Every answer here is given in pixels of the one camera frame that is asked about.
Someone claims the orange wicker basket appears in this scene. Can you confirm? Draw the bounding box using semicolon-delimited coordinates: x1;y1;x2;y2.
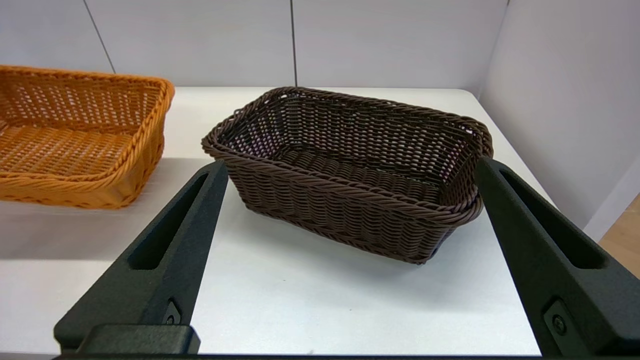
0;64;176;210

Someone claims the dark brown wicker basket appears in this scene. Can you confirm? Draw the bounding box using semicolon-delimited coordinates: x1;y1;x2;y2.
201;86;494;265

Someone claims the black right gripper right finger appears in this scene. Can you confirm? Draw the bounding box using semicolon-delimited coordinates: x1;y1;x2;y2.
474;156;640;357

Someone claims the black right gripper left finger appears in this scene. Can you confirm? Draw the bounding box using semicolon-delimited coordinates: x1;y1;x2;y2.
54;160;230;356

